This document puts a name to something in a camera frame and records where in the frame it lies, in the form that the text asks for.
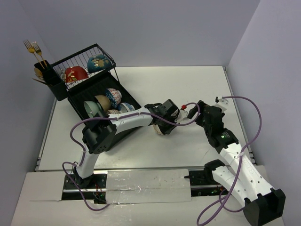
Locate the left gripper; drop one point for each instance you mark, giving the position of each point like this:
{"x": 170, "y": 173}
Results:
{"x": 166, "y": 127}

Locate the black cutlery holder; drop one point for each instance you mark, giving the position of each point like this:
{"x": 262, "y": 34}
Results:
{"x": 53, "y": 80}

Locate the blue triangle pattern bowl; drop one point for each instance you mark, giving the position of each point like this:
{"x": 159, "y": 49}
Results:
{"x": 114, "y": 96}

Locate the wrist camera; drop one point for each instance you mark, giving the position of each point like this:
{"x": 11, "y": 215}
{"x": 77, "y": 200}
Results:
{"x": 221, "y": 103}
{"x": 182, "y": 116}

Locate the patterned brown white bowl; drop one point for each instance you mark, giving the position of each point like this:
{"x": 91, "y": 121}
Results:
{"x": 113, "y": 111}

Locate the gold fork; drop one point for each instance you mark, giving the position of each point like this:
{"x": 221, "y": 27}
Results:
{"x": 38, "y": 51}
{"x": 31, "y": 49}

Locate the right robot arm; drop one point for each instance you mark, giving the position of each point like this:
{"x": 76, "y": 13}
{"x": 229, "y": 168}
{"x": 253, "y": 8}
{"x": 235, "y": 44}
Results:
{"x": 260, "y": 202}

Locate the cream bowl with feet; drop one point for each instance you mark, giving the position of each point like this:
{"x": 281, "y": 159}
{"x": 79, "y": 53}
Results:
{"x": 157, "y": 129}

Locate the gold fork right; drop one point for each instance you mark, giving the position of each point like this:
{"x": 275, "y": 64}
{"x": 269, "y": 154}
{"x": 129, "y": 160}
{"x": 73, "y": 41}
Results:
{"x": 38, "y": 51}

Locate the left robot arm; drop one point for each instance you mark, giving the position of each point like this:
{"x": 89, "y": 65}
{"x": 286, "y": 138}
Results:
{"x": 105, "y": 130}

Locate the gold fork left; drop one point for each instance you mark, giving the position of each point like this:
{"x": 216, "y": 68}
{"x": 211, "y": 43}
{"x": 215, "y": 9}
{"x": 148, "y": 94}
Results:
{"x": 31, "y": 49}

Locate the blue gold globe bowl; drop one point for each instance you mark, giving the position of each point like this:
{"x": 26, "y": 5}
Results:
{"x": 97, "y": 63}

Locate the green celadon bowl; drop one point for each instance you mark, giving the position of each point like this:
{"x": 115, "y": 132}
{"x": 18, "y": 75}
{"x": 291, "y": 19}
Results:
{"x": 92, "y": 108}

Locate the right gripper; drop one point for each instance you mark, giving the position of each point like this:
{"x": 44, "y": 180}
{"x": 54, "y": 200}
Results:
{"x": 201, "y": 105}

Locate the black wire dish rack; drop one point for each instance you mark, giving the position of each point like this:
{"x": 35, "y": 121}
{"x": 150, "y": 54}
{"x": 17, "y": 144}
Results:
{"x": 96, "y": 84}

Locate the white taped sheet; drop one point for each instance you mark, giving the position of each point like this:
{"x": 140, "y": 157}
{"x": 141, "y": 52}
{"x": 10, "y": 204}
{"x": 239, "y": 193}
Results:
{"x": 147, "y": 186}

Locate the gold spoon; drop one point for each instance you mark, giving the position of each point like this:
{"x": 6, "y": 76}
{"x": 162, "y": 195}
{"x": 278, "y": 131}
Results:
{"x": 38, "y": 73}

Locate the blue floral porcelain bowl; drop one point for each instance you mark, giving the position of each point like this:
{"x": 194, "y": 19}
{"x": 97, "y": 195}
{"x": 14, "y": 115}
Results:
{"x": 125, "y": 107}

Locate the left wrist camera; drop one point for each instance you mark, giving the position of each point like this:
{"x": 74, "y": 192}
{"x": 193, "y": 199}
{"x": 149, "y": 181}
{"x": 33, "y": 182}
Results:
{"x": 182, "y": 116}

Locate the white floral bowl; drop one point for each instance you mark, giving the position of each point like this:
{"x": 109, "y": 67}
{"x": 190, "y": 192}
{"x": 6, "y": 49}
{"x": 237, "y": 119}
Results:
{"x": 75, "y": 73}

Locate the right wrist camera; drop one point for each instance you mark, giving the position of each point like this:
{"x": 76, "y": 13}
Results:
{"x": 221, "y": 103}

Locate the beige black bowl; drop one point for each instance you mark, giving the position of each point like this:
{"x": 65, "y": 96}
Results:
{"x": 104, "y": 102}

